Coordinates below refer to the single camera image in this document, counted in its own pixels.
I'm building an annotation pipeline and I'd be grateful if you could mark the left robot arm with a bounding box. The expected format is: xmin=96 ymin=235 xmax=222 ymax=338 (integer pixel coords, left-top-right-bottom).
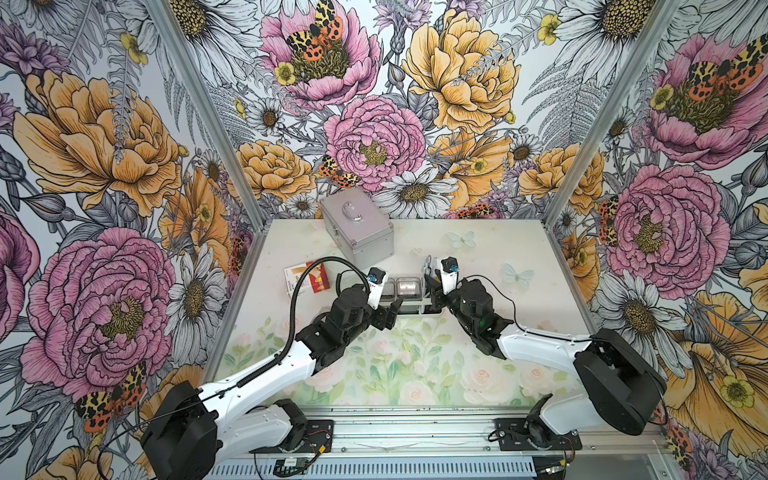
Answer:
xmin=141 ymin=285 xmax=402 ymax=479

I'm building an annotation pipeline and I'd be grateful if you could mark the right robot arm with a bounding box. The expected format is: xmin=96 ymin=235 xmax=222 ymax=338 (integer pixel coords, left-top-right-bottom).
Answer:
xmin=425 ymin=273 xmax=666 ymax=436

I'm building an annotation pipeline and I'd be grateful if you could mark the cream toothbrush holder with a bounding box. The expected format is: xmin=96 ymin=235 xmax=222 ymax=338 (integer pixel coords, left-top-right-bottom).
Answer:
xmin=380 ymin=276 xmax=440 ymax=315

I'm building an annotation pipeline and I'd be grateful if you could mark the clear cup left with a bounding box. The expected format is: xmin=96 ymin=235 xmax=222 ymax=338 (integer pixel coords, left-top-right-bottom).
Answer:
xmin=381 ymin=279 xmax=396 ymax=302

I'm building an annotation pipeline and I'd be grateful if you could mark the clear cup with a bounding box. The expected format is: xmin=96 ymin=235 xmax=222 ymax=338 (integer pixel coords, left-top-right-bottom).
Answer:
xmin=395 ymin=276 xmax=423 ymax=300
xmin=381 ymin=279 xmax=396 ymax=302

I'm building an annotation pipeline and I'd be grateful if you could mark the clear cup right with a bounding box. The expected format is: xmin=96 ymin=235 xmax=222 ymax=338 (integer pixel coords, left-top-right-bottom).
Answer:
xmin=395 ymin=276 xmax=423 ymax=300

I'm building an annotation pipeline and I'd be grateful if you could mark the red white small box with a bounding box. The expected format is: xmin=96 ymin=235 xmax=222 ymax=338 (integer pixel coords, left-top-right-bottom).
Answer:
xmin=284 ymin=262 xmax=330 ymax=296

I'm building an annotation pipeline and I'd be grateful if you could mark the silver aluminium case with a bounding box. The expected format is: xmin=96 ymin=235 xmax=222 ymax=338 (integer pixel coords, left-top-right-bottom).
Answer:
xmin=320 ymin=187 xmax=394 ymax=269

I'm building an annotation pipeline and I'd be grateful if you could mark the green circuit board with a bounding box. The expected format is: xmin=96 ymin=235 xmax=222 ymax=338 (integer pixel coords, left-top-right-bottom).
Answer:
xmin=272 ymin=457 xmax=307 ymax=478

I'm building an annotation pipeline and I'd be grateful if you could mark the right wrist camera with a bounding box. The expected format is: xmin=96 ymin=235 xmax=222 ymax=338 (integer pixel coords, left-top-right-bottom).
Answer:
xmin=440 ymin=257 xmax=459 ymax=295

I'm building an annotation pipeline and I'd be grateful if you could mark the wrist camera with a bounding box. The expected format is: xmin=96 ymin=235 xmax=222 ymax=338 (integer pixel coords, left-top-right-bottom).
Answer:
xmin=367 ymin=267 xmax=388 ymax=310
xmin=440 ymin=257 xmax=459 ymax=295

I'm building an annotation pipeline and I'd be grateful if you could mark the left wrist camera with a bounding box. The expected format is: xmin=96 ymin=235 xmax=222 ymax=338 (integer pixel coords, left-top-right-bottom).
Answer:
xmin=367 ymin=267 xmax=388 ymax=310

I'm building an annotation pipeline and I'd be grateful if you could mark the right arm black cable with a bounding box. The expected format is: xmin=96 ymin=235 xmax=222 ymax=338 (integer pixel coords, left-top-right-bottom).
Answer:
xmin=464 ymin=274 xmax=670 ymax=427

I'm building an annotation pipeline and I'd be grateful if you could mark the aluminium front rail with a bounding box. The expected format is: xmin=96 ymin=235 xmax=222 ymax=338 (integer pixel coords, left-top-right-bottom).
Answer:
xmin=202 ymin=408 xmax=679 ymax=479

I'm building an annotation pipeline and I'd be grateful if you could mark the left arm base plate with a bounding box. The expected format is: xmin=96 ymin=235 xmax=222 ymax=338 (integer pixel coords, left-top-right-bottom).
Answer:
xmin=251 ymin=419 xmax=335 ymax=454

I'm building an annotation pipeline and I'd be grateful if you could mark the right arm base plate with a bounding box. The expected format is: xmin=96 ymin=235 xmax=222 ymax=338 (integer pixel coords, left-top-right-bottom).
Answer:
xmin=487 ymin=417 xmax=582 ymax=451

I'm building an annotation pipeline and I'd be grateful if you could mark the aluminium corner post right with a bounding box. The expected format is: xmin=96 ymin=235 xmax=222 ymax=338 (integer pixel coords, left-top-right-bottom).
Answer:
xmin=543 ymin=0 xmax=680 ymax=231

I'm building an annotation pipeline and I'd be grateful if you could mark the aluminium corner post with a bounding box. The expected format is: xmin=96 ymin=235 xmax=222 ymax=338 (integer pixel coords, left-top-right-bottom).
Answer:
xmin=147 ymin=1 xmax=267 ymax=233
xmin=543 ymin=0 xmax=680 ymax=231

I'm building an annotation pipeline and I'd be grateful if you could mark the aluminium corner post left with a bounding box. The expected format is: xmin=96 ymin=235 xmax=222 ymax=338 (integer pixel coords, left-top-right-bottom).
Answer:
xmin=147 ymin=1 xmax=267 ymax=233

